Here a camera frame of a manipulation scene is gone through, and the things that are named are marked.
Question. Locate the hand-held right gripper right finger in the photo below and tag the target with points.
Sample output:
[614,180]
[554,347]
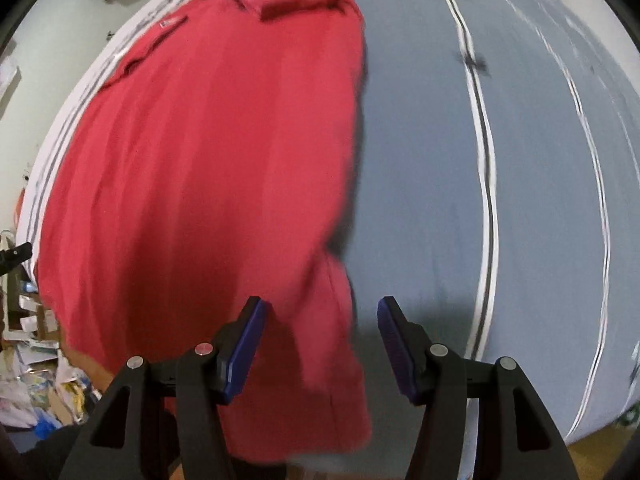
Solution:
[397,350]

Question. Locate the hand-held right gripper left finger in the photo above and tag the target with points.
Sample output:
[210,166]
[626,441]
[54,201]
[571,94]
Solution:
[245,350]

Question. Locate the red polo shirt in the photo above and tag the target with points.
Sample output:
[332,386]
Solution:
[200,160]

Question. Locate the blue bed sheet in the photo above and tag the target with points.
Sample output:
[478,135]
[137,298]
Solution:
[425,160]

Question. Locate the pile of papers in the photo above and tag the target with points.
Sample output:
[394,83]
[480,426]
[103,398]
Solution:
[30,395]

